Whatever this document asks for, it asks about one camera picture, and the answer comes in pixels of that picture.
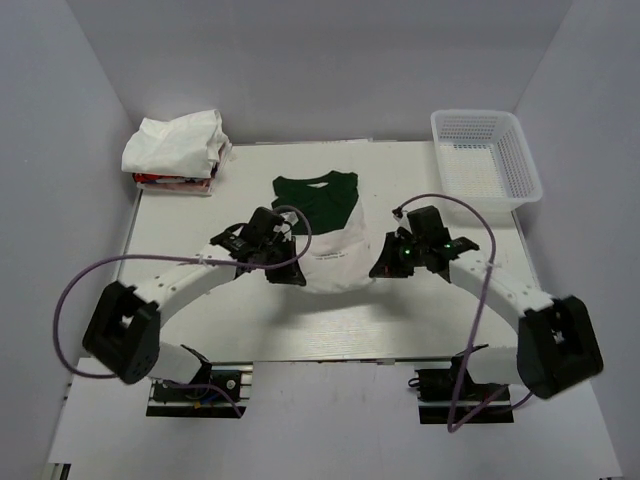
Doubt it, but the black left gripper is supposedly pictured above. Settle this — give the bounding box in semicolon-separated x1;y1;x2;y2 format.
258;235;305;285

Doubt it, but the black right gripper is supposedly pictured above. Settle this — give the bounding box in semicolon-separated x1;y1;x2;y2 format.
371;231;428;279

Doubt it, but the white and green t-shirt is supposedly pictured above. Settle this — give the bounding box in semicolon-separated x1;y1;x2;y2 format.
272;170;373;294

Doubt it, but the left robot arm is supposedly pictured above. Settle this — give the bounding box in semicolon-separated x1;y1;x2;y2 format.
82;206;312;399

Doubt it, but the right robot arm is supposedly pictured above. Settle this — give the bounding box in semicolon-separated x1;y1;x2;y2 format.
369;206;604;399

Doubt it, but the white plastic basket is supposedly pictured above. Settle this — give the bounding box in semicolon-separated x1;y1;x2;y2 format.
430;109;543;222

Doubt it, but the crumpled white t-shirt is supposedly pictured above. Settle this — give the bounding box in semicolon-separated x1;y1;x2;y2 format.
121;110;232;179

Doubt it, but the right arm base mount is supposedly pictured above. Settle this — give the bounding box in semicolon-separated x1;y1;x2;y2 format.
407;352;514;425

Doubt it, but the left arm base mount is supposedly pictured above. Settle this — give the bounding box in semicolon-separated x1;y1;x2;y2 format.
146;345;253;419

